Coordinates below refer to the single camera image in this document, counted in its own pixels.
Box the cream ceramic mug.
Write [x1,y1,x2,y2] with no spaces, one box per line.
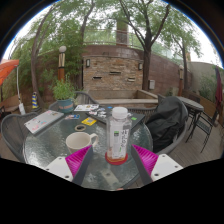
[65,131,99,155]

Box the clear plastic drink bottle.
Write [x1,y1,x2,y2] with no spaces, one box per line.
[105,106,133,161]

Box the black laptop with stickers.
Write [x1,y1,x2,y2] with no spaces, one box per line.
[85,105,146,134]

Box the dark round side table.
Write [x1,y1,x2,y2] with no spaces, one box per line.
[178,95,205,141]

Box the small blue card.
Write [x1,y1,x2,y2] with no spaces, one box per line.
[64,113,81,121]

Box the green plant in blue pot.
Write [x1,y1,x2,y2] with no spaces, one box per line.
[51,78,77,114]

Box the white printed booklet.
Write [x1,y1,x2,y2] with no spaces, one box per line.
[73,103,100,112]

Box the wooden lamp post with globe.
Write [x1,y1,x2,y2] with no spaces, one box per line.
[57,45,67,83]
[178,64,185,98]

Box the white umbrella pole with base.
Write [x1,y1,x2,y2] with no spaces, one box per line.
[15,65,27,116]

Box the orange patio umbrella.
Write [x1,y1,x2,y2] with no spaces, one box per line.
[0,59,20,87]

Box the yellow blue striped cone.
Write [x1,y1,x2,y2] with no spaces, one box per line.
[31,91,40,110]

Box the closed red umbrella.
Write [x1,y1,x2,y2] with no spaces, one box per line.
[214,66,224,111]

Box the yellow card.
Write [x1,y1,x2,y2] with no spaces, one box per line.
[81,116,98,127]

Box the silver laptop with stickers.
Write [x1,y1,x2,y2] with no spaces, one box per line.
[23,109,65,135]

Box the brown tape roll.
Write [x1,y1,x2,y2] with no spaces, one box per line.
[74,124,87,132]

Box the wooden bench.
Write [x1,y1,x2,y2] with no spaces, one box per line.
[0,94,21,114]

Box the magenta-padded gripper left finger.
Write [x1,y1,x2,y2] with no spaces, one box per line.
[44,144,94,186]

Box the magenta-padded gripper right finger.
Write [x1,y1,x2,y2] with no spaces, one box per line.
[130,143,184,186]

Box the black jacket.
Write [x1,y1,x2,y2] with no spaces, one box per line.
[145,95,189,154]

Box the black metal chair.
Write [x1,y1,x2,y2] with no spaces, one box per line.
[194,111,218,154]

